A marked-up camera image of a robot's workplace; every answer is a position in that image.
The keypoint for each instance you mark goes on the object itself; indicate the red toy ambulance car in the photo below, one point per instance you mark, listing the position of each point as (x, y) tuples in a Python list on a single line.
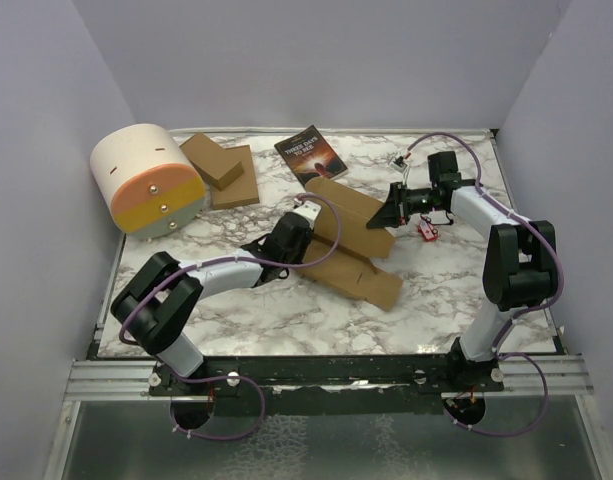
[(427, 229)]

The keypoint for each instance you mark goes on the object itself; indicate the cream orange cylindrical drawer unit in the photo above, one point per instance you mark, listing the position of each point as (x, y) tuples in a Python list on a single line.
[(150, 187)]

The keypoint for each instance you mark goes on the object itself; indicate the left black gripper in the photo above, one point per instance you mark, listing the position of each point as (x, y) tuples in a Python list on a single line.
[(304, 243)]

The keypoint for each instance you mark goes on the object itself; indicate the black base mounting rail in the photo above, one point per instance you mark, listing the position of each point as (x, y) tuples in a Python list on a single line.
[(325, 385)]

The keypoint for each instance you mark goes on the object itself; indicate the dark paperback book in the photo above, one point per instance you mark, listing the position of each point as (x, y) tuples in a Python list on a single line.
[(309, 155)]

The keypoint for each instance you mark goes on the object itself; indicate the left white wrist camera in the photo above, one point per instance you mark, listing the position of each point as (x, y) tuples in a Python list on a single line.
[(307, 210)]

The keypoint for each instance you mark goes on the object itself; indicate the folded brown cardboard box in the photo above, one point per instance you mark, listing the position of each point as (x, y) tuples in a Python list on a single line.
[(215, 164)]

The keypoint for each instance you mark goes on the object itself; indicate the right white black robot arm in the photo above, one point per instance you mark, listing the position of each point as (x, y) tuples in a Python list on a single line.
[(519, 270)]

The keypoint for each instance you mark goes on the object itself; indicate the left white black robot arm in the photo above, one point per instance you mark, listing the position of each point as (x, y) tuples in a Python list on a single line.
[(156, 304)]

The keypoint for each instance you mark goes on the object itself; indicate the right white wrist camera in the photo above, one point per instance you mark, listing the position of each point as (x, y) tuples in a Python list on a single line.
[(401, 165)]

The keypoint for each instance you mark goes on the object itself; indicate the flat brown cardboard box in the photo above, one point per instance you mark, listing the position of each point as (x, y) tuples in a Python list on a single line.
[(243, 191)]

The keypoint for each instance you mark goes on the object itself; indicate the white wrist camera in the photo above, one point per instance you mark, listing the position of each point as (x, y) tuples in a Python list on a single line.
[(307, 210), (401, 165)]

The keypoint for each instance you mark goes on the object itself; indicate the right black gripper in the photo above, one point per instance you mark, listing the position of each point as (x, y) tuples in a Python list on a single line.
[(389, 214)]

